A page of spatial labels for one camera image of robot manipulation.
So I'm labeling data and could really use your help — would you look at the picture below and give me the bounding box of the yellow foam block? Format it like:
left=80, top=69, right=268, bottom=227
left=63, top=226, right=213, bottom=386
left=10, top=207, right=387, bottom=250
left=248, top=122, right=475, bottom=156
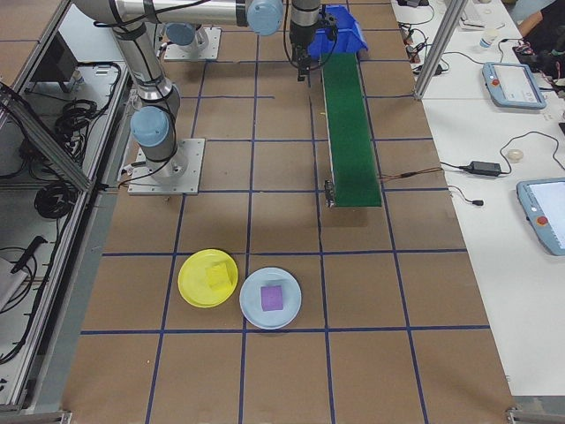
left=206, top=261, right=235, bottom=291

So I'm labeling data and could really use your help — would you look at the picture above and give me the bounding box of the purple foam block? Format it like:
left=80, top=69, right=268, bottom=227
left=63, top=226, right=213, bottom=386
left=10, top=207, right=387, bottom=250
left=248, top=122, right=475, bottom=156
left=260, top=284, right=284, bottom=313

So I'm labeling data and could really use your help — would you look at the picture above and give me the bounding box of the person forearm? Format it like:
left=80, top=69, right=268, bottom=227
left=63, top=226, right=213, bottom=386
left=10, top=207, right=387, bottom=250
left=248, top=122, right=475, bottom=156
left=516, top=9, right=547, bottom=37

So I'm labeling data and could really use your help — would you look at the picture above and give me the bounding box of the light blue plate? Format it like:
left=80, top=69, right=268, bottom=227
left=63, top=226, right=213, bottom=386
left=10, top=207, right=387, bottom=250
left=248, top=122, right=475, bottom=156
left=238, top=266, right=304, bottom=331

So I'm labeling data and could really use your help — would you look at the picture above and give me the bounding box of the yellow plate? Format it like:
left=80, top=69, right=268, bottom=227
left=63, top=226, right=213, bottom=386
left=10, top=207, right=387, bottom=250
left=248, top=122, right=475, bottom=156
left=177, top=248, right=240, bottom=309

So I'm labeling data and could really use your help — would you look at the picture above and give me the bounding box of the blue plastic bin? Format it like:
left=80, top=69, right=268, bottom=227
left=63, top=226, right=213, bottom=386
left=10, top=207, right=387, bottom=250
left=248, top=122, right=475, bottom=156
left=307, top=4, right=370, bottom=59

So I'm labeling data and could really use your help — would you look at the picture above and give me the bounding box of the green belt conveyor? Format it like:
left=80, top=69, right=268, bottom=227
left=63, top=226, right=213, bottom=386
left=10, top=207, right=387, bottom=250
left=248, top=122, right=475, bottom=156
left=318, top=51, right=384, bottom=210

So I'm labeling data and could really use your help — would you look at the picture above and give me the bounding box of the white keyboard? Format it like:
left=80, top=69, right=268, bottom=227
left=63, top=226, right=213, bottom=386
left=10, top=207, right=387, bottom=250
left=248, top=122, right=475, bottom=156
left=460, top=0, right=486, bottom=31

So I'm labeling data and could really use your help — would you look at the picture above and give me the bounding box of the white paper cup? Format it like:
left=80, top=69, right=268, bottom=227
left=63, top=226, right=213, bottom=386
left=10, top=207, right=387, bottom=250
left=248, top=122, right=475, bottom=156
left=478, top=26, right=499, bottom=50

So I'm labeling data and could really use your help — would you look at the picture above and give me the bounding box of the black power adapter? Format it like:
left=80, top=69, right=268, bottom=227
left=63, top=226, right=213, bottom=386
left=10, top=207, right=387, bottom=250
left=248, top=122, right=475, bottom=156
left=458, top=161, right=502, bottom=176

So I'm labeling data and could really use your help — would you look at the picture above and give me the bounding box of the blue grey teach pendant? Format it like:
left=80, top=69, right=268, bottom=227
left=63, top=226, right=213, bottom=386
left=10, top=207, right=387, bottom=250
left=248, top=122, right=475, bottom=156
left=516, top=178, right=565, bottom=257
left=481, top=61, right=547, bottom=110

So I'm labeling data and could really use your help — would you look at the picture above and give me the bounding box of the black box device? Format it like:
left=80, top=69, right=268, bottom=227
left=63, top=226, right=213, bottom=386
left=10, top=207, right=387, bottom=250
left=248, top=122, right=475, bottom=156
left=29, top=32, right=80, bottom=94

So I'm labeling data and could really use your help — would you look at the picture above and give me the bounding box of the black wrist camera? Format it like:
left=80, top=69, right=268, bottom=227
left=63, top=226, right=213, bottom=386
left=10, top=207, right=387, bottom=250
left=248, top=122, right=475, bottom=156
left=316, top=11, right=342, bottom=42

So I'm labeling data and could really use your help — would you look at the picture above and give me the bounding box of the white square base plate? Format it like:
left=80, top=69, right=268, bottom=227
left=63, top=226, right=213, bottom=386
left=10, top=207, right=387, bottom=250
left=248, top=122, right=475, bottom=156
left=162, top=26, right=222, bottom=62
left=127, top=138, right=207, bottom=196

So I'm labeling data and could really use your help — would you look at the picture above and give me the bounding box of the aluminium profile post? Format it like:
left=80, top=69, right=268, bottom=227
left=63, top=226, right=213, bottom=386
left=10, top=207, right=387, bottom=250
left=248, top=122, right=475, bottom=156
left=412, top=0, right=470, bottom=102

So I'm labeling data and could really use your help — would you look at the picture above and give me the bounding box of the red black wire pair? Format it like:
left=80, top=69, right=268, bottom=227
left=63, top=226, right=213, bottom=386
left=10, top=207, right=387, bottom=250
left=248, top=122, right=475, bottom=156
left=378, top=167, right=443, bottom=183

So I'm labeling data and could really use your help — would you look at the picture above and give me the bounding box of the black cable with plug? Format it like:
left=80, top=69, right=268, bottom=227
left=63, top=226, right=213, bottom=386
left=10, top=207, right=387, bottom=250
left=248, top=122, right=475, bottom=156
left=448, top=185, right=485, bottom=208

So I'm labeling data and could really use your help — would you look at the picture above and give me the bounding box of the black pad with coloured wires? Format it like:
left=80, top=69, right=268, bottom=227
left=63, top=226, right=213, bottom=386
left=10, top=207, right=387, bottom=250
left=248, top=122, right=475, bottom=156
left=511, top=38, right=565, bottom=92

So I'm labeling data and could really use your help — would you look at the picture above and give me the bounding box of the black cable coil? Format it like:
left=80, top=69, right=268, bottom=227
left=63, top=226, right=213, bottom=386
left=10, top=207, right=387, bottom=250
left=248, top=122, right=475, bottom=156
left=34, top=179, right=79, bottom=221
left=53, top=99, right=106, bottom=149

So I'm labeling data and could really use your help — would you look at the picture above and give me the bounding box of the metal bar frame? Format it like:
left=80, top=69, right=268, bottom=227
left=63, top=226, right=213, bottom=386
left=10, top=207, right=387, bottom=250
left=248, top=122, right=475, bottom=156
left=0, top=0, right=133, bottom=414

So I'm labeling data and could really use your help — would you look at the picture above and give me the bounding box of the black handled tool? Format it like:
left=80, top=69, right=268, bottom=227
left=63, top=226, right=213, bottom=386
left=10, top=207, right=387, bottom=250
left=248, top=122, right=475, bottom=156
left=9, top=236, right=49, bottom=274

